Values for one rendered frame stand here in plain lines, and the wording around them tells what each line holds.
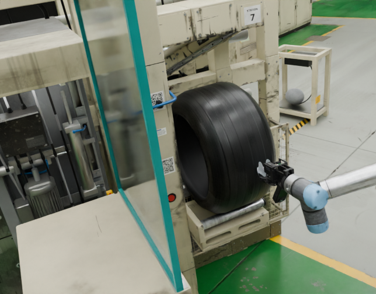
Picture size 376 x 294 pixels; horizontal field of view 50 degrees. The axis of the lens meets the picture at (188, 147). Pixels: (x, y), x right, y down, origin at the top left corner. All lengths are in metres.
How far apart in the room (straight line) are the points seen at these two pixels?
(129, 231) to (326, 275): 1.84
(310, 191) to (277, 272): 1.57
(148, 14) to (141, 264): 0.84
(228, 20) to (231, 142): 0.62
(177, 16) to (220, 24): 0.22
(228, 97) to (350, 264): 1.70
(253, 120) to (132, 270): 0.80
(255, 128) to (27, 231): 0.92
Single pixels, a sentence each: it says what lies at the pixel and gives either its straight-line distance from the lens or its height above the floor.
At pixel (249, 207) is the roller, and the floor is 0.91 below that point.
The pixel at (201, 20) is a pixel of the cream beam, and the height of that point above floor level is 1.72.
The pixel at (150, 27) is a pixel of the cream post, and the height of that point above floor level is 1.79.
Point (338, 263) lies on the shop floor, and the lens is 2.99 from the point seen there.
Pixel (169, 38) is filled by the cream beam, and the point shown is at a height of 1.68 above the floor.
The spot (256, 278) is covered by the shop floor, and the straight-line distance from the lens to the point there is 2.84.
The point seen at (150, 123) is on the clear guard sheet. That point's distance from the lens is 0.80.
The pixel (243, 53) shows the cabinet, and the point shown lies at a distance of 6.62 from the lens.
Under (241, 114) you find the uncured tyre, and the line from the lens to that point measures 1.63.
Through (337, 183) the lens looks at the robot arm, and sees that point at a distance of 1.54.
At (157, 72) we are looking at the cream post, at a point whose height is 1.62.
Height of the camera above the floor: 2.05
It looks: 27 degrees down
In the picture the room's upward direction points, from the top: 8 degrees counter-clockwise
